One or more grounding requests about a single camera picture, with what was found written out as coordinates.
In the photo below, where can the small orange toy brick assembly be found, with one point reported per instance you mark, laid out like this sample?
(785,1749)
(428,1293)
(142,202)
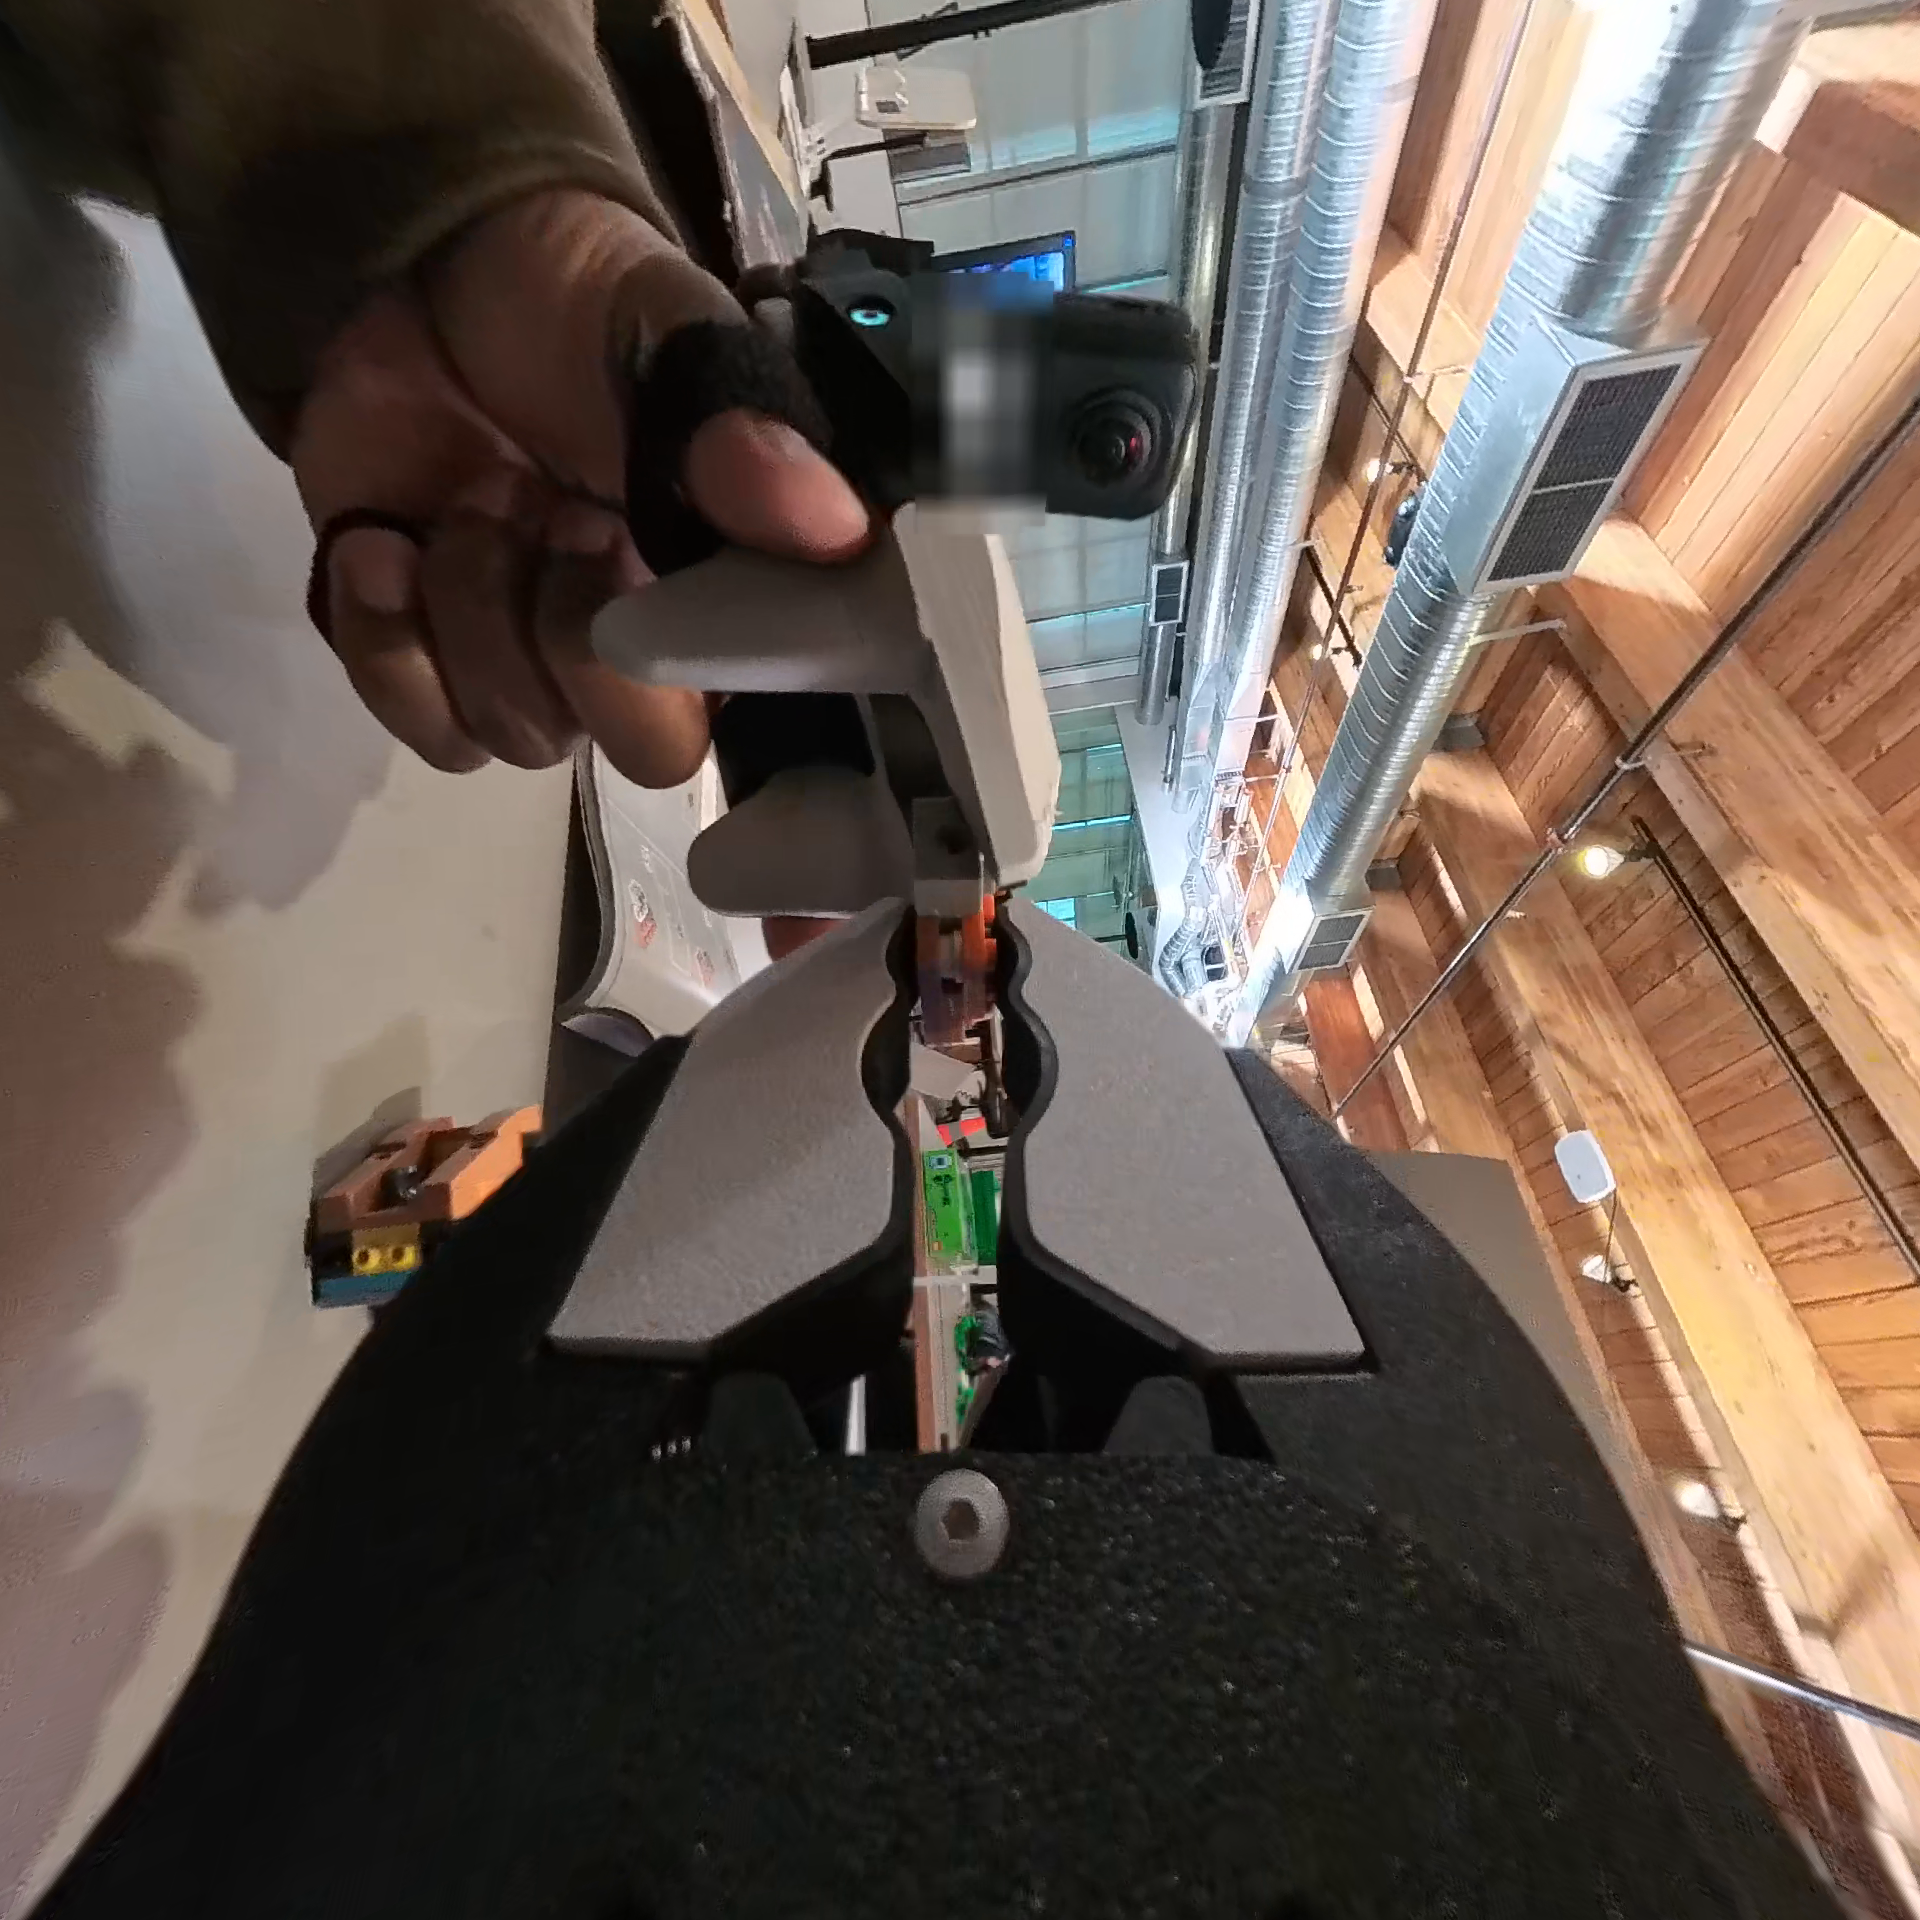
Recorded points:
(974,944)

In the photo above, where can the multicoloured toy brick model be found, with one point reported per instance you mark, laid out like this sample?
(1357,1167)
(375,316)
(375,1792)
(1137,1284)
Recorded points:
(436,1184)

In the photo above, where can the green box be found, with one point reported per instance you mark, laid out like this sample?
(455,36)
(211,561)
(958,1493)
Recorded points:
(955,1200)

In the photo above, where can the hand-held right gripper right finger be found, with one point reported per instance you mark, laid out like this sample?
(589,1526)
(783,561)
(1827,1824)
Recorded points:
(1186,1184)

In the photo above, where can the monitor with white stand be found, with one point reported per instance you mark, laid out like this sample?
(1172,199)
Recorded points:
(765,196)

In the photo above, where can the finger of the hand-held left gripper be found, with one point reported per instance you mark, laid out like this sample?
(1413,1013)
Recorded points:
(985,674)

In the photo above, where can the grey desk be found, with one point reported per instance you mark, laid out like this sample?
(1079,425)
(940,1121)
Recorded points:
(195,932)

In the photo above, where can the large spiral metal duct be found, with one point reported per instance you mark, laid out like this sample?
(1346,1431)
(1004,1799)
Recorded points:
(1622,181)

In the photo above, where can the toy brick instruction booklet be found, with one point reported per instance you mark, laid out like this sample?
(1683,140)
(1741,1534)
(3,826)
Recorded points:
(645,902)

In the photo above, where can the person's left forearm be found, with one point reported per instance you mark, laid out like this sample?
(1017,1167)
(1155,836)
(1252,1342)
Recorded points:
(375,136)

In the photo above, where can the white wall access point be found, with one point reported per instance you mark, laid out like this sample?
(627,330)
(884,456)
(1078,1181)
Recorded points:
(1587,1167)

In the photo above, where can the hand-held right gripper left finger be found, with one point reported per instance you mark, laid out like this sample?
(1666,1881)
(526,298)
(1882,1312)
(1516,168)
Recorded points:
(721,1170)

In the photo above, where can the wall rail spotlight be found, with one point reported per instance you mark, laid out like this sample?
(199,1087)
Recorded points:
(1598,860)

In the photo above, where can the narrow spiral metal duct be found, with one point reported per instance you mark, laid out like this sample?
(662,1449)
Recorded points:
(1253,224)
(1337,301)

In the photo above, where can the person's left hand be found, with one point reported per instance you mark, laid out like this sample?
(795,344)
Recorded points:
(495,452)

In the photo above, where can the metal air vent grille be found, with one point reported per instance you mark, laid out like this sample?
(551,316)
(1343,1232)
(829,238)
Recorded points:
(1589,452)

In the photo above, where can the lit display screen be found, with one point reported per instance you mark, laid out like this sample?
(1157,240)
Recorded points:
(1004,269)

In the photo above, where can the white mounted device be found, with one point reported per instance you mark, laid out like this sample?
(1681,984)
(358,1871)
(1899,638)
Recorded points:
(915,101)

